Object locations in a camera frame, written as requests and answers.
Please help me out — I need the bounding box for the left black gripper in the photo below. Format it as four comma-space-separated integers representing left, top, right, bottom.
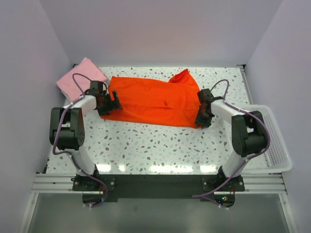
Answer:
97, 90, 122, 116

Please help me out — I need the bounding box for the orange t shirt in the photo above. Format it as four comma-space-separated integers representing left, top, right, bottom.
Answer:
102, 69, 200, 128

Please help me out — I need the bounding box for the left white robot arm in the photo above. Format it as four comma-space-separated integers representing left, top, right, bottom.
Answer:
49, 81, 122, 190

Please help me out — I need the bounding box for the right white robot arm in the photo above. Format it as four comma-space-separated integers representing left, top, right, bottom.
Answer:
195, 89, 270, 191

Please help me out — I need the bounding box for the pink folded t shirt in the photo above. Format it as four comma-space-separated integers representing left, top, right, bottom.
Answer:
56, 57, 110, 102

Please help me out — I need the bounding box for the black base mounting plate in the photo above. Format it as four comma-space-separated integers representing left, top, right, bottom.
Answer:
71, 174, 245, 207

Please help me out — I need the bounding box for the white plastic basket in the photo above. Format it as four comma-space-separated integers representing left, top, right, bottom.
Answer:
241, 104, 293, 174

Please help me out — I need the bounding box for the aluminium frame rail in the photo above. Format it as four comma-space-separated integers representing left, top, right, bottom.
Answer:
31, 174, 287, 195

